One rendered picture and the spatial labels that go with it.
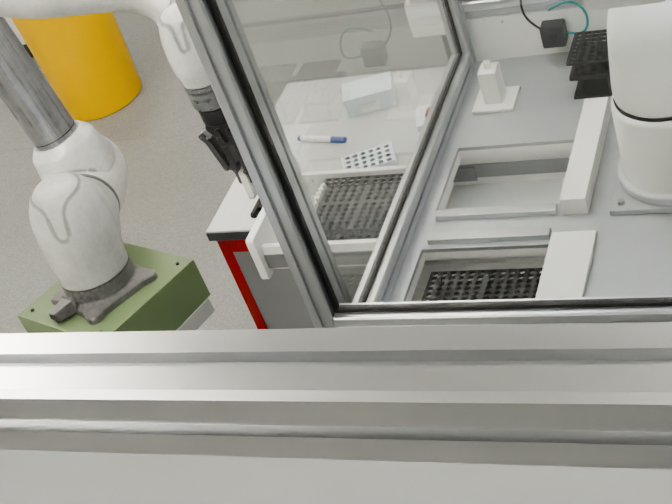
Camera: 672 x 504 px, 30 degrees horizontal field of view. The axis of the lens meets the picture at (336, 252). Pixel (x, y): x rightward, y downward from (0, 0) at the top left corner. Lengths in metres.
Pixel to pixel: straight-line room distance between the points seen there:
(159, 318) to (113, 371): 2.14
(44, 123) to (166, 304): 0.46
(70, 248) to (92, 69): 2.68
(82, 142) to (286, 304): 0.67
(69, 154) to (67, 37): 2.45
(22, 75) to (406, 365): 2.25
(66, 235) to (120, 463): 2.00
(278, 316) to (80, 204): 0.72
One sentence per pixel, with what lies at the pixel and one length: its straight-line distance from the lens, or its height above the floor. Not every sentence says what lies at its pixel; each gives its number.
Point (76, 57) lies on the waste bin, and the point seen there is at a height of 0.30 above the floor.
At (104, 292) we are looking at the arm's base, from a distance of 2.65.
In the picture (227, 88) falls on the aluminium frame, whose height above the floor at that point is 1.54.
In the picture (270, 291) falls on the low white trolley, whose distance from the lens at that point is 3.04.
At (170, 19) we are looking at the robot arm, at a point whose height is 1.40.
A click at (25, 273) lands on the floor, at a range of 4.61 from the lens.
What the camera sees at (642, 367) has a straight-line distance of 0.45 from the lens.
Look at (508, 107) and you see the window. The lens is 1.70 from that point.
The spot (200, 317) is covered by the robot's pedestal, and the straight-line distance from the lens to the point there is 2.75.
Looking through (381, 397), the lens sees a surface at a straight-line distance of 0.47.
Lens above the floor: 2.37
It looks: 36 degrees down
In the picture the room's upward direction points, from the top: 22 degrees counter-clockwise
